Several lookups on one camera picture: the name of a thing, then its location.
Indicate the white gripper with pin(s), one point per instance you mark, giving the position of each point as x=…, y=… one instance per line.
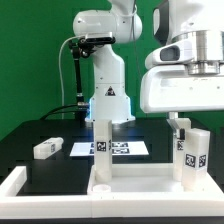
x=171, y=89

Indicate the white desk tabletop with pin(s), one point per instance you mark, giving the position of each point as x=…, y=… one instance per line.
x=152, y=182

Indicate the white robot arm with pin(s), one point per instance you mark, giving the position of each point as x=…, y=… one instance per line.
x=199, y=21

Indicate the fiducial marker sheet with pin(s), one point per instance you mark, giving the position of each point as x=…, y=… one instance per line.
x=118, y=148

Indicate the white U-shaped fence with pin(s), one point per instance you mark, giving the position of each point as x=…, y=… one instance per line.
x=14, y=206

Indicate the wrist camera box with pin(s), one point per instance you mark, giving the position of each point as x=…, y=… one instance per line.
x=176, y=53

